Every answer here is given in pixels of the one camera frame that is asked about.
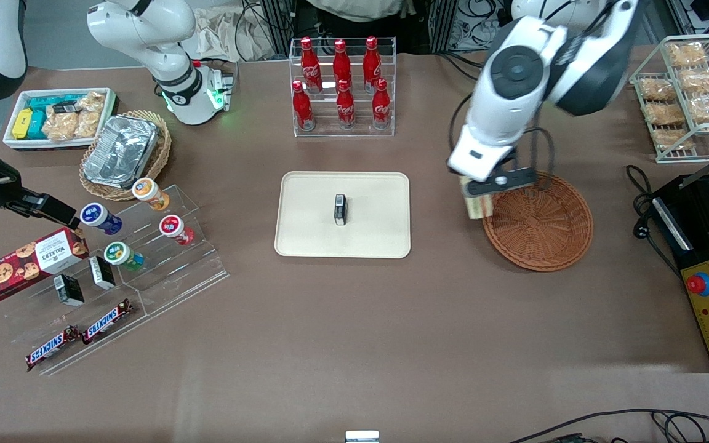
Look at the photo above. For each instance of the triangle sandwich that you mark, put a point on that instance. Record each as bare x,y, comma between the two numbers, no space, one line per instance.
477,207

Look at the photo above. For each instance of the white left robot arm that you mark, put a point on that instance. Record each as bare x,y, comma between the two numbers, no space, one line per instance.
514,92

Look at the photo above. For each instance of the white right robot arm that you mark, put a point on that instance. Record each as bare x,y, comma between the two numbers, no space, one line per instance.
176,92

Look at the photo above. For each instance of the aluminium foil tray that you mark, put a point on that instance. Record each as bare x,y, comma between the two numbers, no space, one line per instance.
120,151

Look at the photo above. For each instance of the light wicker basket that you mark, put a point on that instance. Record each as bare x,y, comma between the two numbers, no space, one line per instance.
160,154

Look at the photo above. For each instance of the cream plastic tray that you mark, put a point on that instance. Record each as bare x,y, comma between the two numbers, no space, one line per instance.
311,234

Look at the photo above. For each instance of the brown wicker basket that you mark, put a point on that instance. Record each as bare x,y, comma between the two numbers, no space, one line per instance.
539,227

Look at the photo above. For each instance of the purple gum bottle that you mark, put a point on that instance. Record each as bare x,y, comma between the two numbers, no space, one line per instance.
97,216

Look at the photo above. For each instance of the red Walkers shortbread box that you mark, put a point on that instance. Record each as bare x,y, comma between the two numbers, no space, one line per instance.
22,267

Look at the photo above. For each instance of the white plastic bin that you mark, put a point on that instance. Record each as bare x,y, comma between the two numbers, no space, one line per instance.
11,143

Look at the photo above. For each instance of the teal small box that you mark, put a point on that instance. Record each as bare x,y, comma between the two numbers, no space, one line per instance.
47,102
37,126

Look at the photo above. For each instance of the small black box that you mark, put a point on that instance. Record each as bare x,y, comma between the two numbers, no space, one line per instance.
340,210
102,272
69,290

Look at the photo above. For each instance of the clear cracker snack pack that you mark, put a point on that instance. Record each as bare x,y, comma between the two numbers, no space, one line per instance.
87,123
60,126
93,101

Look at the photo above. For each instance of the green gum bottle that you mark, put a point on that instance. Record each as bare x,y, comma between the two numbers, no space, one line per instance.
120,254

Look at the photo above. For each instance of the yellow small box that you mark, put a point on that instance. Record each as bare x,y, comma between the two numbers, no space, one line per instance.
22,124

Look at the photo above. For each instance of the orange gum bottle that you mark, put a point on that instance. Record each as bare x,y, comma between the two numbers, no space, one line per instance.
147,191

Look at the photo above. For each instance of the Snickers chocolate bar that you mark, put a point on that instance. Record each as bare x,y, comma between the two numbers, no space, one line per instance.
107,321
53,348

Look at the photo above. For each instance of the red gum bottle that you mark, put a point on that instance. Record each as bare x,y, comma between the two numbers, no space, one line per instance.
174,227

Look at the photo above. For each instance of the clear acrylic tiered stand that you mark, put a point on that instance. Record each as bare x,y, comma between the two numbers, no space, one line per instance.
176,271

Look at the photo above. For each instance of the crumpled beige cloth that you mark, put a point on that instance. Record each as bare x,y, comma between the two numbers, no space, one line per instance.
225,34

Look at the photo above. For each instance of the red cola bottle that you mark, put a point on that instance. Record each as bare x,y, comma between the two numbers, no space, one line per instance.
342,61
303,109
345,107
372,61
381,106
310,64

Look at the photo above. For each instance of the clear acrylic bottle rack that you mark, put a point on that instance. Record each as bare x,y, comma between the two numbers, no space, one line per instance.
325,131

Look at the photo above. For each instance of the black machine yellow panel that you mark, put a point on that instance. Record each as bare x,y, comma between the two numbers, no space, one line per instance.
699,246

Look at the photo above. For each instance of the red emergency stop button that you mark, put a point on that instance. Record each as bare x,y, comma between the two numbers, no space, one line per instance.
699,284

